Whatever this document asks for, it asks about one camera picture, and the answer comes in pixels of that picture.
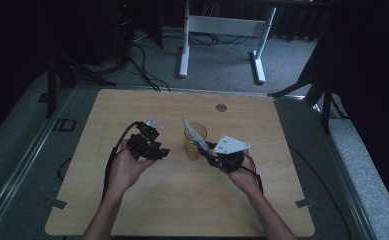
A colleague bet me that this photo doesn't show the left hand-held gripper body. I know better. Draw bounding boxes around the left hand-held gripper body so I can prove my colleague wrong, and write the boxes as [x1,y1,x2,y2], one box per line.
[126,116,166,162]

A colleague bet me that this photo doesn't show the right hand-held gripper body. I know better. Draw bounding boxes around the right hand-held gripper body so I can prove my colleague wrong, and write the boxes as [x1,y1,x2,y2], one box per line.
[205,134,252,174]

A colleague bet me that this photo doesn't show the amber glass cup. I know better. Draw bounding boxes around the amber glass cup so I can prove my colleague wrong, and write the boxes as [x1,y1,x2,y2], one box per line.
[183,122,208,161]

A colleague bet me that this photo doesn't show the white toothpaste tube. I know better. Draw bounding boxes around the white toothpaste tube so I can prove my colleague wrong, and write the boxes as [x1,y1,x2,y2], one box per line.
[180,115,217,158]

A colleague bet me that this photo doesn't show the person's left hand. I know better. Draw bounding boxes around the person's left hand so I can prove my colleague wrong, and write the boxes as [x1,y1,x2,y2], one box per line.
[109,138,157,198]

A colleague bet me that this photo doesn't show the person's right hand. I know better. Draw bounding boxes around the person's right hand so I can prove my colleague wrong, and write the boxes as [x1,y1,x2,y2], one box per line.
[226,149,264,197]

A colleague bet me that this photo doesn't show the grey tape piece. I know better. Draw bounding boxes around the grey tape piece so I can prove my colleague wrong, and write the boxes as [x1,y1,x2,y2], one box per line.
[50,198,68,211]
[295,198,315,209]

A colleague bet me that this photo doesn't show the black metal stand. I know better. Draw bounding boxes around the black metal stand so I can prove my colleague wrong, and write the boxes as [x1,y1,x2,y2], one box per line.
[267,74,350,135]
[44,49,117,120]

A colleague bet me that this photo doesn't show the dark equipment rack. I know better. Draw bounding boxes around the dark equipment rack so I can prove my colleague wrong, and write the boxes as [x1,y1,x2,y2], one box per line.
[114,0,137,65]

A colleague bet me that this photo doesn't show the black curtain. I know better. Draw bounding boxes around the black curtain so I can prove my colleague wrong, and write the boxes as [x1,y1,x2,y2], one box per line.
[326,0,389,212]
[0,0,51,146]

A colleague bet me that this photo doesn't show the black floor cables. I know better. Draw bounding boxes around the black floor cables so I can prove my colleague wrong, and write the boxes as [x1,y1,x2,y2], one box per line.
[127,42,172,93]

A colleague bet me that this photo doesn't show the thin black cable loop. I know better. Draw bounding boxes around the thin black cable loop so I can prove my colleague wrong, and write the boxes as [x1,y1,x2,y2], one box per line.
[57,157,73,183]

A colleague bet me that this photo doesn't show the long thin black cable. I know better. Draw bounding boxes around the long thin black cable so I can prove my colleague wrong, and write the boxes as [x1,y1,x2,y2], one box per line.
[288,145,354,240]

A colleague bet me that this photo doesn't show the aluminium floor rail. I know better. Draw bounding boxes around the aluminium floor rail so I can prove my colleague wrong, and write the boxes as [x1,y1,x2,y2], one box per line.
[313,102,380,240]
[0,87,74,231]

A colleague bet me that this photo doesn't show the white desk frame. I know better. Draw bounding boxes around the white desk frame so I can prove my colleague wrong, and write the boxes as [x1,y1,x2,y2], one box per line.
[178,0,278,85]

